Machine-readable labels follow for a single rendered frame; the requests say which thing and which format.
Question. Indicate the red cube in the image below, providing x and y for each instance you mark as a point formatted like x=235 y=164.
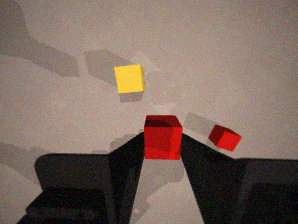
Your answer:
x=224 y=138
x=162 y=134

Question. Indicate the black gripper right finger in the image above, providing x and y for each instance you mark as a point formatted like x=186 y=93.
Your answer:
x=222 y=185

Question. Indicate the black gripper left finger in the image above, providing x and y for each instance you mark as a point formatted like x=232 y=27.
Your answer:
x=116 y=173

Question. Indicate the yellow cube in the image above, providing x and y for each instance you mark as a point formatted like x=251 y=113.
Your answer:
x=130 y=78

